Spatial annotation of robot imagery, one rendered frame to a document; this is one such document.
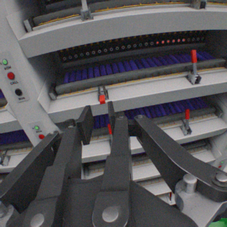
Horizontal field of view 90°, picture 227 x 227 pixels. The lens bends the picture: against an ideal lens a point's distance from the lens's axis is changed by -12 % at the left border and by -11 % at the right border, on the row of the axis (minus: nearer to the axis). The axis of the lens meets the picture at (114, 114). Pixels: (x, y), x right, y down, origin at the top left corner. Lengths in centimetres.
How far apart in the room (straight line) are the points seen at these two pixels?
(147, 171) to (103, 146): 25
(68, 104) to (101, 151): 20
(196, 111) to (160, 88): 23
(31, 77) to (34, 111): 9
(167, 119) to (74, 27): 41
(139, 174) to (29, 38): 59
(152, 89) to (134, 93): 5
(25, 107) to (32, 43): 16
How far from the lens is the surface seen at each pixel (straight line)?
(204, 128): 56
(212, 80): 47
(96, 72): 43
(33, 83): 36
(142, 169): 61
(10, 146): 64
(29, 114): 40
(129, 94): 35
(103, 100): 28
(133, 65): 44
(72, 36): 32
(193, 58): 42
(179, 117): 52
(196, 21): 39
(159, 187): 79
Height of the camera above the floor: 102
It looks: 30 degrees down
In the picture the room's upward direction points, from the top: 10 degrees counter-clockwise
